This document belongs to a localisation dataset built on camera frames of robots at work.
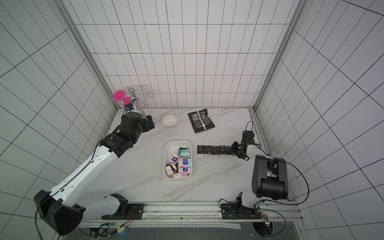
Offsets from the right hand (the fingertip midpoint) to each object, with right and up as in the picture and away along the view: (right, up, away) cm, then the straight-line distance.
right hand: (227, 147), depth 95 cm
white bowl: (-40, +18, +11) cm, 45 cm away
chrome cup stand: (-58, +33, -8) cm, 68 cm away
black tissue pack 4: (0, -2, -2) cm, 3 cm away
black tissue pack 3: (-4, -1, -2) cm, 4 cm away
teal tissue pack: (-28, -2, -7) cm, 29 cm away
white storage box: (-35, -9, -15) cm, 39 cm away
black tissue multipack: (-17, +17, +14) cm, 28 cm away
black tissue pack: (-13, -1, -1) cm, 13 cm away
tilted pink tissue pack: (-34, -6, -6) cm, 35 cm away
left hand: (-49, +17, -18) cm, 55 cm away
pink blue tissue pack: (-27, -6, -13) cm, 31 cm away
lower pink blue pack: (-27, -10, -12) cm, 32 cm away
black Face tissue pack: (-18, -1, -1) cm, 18 cm away
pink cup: (-66, +33, -8) cm, 74 cm away
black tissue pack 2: (-9, -2, -2) cm, 9 cm away
